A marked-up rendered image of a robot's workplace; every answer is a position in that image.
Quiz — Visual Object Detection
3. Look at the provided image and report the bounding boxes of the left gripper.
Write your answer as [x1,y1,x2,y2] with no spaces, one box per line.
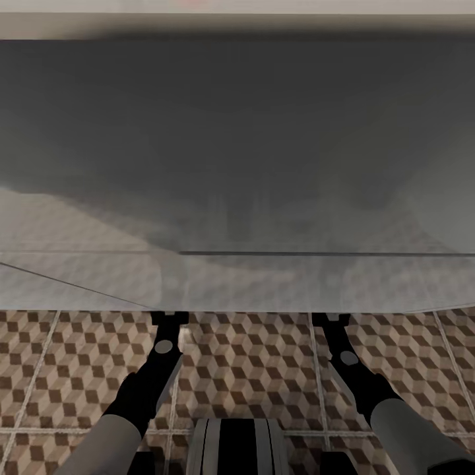
[151,311,189,331]

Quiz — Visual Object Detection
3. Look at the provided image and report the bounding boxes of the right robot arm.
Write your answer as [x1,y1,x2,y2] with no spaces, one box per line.
[312,313,475,475]

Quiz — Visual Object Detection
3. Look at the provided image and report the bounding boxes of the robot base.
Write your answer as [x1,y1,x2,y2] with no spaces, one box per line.
[127,452,358,475]

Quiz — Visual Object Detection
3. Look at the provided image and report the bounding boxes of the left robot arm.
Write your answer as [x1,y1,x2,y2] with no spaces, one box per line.
[54,311,189,475]

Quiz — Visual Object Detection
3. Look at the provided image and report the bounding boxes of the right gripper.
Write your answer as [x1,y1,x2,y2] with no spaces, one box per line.
[312,313,350,337]

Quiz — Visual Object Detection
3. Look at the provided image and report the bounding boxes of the robot trunk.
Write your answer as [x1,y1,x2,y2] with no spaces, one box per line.
[186,418,289,475]

